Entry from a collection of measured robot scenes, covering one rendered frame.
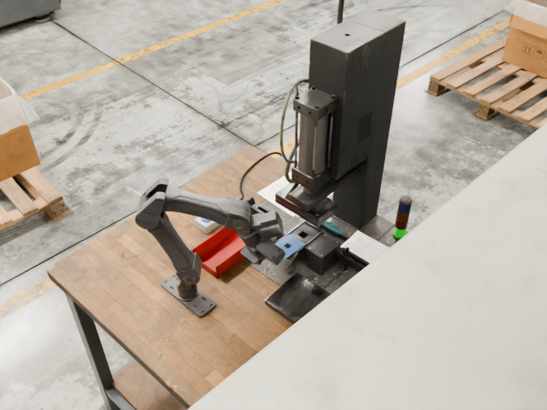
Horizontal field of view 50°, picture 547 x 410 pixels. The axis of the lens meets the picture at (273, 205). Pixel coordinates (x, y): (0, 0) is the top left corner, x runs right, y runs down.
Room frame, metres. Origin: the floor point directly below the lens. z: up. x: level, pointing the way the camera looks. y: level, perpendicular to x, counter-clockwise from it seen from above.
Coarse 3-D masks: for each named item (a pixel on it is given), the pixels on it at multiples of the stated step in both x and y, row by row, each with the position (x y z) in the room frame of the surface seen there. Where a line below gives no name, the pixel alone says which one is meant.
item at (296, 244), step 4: (288, 236) 1.39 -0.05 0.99; (292, 236) 1.39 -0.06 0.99; (280, 240) 1.37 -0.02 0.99; (284, 240) 1.37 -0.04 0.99; (288, 240) 1.37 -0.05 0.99; (292, 240) 1.37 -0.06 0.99; (296, 240) 1.37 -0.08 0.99; (276, 244) 1.35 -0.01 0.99; (280, 244) 1.35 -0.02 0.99; (284, 244) 1.35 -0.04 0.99; (292, 244) 1.35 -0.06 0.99; (296, 244) 1.35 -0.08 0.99; (300, 244) 1.35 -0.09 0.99; (304, 244) 1.35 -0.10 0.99; (284, 248) 1.33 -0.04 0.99; (288, 248) 1.33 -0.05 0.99; (292, 248) 1.33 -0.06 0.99; (296, 248) 1.33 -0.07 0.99; (288, 252) 1.31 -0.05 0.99; (292, 252) 1.31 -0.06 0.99; (284, 256) 1.29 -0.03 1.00; (288, 256) 1.29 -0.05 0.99
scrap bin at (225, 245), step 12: (204, 240) 1.40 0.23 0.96; (216, 240) 1.44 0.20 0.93; (228, 240) 1.46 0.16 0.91; (240, 240) 1.46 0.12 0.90; (204, 252) 1.40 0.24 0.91; (216, 252) 1.40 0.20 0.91; (228, 252) 1.40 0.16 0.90; (240, 252) 1.36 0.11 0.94; (204, 264) 1.32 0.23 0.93; (216, 264) 1.34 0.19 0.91; (228, 264) 1.32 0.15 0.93; (216, 276) 1.29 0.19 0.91
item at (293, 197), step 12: (336, 180) 1.46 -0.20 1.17; (348, 180) 1.48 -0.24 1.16; (288, 192) 1.44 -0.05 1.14; (300, 192) 1.39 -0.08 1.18; (324, 192) 1.39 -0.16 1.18; (288, 204) 1.39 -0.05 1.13; (300, 204) 1.35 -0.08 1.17; (312, 204) 1.34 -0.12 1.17; (324, 204) 1.37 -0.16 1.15; (336, 204) 1.38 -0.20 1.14; (300, 216) 1.36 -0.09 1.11; (312, 216) 1.33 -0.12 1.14; (324, 216) 1.33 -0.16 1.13
